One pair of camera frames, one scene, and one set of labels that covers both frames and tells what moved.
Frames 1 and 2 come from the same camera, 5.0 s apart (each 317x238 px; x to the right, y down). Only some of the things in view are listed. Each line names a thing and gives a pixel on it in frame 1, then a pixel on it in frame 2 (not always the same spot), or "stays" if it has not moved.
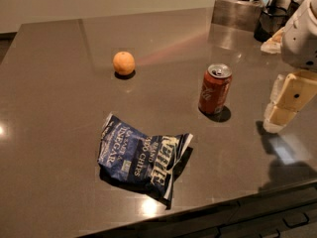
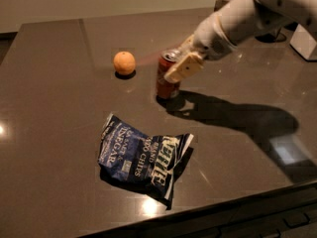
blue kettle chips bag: [128, 153] stays
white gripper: [301, 42] to [211, 37]
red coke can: [215, 88] to [166, 88]
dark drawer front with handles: [287, 213] stays
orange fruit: [124, 62] stays
